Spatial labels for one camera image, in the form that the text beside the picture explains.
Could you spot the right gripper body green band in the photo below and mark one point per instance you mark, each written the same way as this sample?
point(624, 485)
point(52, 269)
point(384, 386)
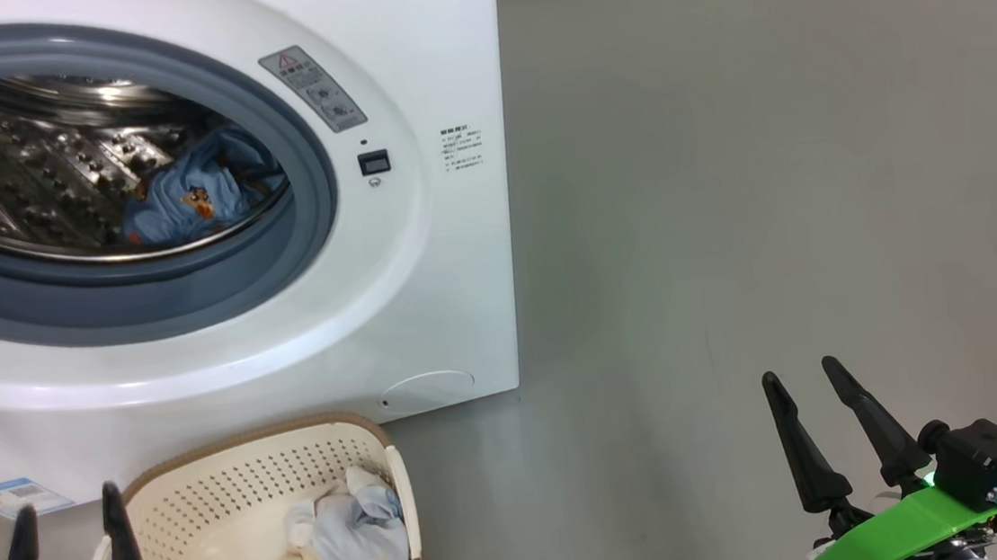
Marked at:
point(900, 534)

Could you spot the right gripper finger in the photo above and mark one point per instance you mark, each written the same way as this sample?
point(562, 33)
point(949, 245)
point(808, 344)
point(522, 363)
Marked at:
point(892, 444)
point(818, 478)

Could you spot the white and pale blue garment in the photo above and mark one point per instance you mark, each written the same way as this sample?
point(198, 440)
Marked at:
point(350, 546)

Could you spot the blue orange patterned garment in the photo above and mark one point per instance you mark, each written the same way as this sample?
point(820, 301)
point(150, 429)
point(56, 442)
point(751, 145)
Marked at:
point(185, 199)

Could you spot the stainless steel washing machine drum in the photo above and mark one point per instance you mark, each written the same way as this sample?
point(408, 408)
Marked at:
point(19, 168)

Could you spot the black door latch socket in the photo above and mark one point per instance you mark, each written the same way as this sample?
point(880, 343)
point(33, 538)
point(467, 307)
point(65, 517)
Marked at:
point(375, 163)

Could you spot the white front-load washing machine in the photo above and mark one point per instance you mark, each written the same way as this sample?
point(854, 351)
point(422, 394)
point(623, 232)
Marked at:
point(406, 53)

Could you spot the blue energy label sticker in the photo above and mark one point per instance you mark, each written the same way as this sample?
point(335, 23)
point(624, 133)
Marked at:
point(16, 495)

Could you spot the cream perforated laundry basket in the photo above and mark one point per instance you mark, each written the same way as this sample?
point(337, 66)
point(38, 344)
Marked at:
point(203, 513)

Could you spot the round white filter cover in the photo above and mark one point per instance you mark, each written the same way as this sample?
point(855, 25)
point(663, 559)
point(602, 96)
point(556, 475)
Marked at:
point(427, 390)

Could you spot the black text instruction sticker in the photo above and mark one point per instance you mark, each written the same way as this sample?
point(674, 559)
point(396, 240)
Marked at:
point(462, 148)

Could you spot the grey warning label sticker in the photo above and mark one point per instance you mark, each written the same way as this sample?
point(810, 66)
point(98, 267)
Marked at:
point(312, 89)

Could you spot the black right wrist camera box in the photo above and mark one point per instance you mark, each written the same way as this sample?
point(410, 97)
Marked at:
point(979, 459)

